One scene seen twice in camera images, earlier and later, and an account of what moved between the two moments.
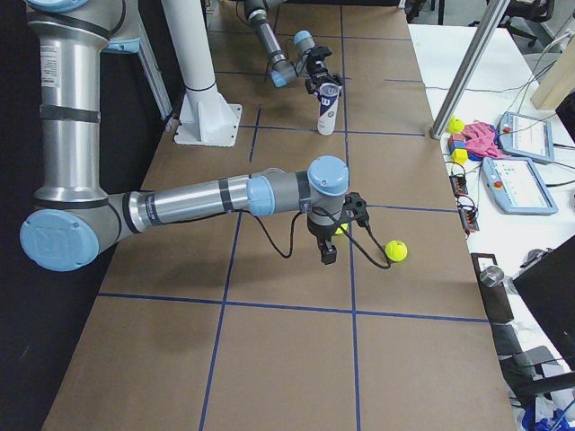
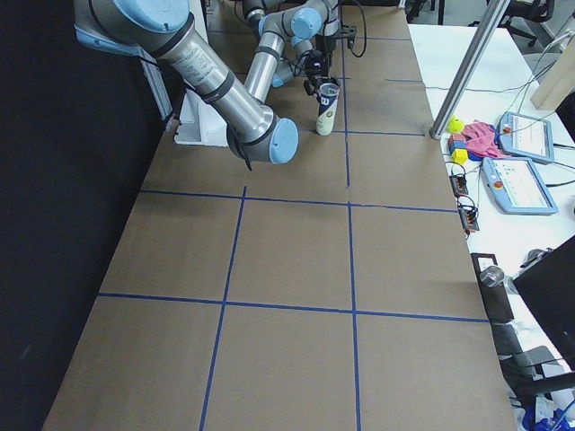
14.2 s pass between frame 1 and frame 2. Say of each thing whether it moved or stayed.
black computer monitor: stayed
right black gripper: moved
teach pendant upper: stayed
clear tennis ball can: stayed
